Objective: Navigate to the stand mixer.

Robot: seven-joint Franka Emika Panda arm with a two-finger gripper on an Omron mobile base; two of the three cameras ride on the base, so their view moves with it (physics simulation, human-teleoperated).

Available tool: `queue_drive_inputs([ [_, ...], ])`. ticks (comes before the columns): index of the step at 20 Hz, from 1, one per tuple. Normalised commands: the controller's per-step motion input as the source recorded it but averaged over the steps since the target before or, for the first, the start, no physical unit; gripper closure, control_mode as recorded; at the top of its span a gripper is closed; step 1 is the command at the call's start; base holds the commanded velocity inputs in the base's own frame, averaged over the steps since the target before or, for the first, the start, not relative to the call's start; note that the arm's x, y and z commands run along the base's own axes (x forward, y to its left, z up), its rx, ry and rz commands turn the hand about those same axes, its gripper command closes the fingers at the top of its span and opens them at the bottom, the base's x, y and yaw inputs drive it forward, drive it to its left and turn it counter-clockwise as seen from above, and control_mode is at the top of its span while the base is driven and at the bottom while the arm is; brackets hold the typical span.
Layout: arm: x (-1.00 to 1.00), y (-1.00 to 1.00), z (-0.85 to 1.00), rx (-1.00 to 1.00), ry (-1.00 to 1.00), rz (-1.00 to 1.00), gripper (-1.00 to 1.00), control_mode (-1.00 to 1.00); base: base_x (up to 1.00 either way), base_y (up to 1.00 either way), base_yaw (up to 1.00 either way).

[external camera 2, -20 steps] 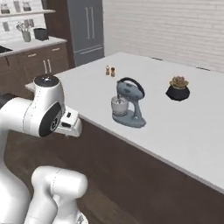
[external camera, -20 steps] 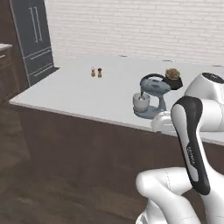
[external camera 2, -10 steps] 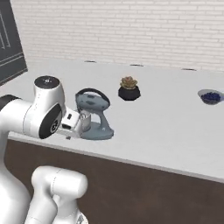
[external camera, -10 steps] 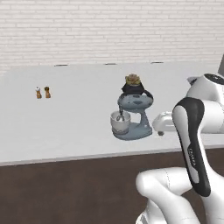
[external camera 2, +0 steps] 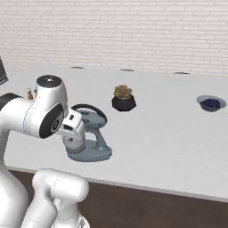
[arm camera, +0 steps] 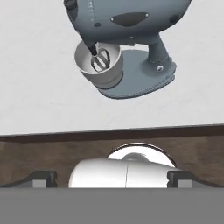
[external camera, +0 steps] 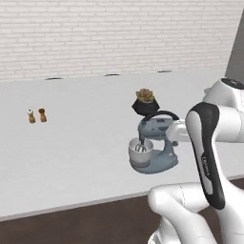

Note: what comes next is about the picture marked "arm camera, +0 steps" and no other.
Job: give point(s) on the dark wooden cupboard front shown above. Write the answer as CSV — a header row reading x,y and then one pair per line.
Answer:
x,y
29,157

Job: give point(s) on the blue-grey stand mixer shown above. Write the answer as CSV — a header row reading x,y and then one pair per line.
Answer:
x,y
125,17

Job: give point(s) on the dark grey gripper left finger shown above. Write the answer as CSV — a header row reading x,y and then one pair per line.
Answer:
x,y
43,177

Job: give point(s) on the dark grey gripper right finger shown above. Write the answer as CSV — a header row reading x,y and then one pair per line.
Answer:
x,y
178,177

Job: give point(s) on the white mixer bowl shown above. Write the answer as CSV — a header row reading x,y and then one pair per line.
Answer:
x,y
112,74

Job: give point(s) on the white rounded cylinder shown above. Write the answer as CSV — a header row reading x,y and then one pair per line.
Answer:
x,y
102,175

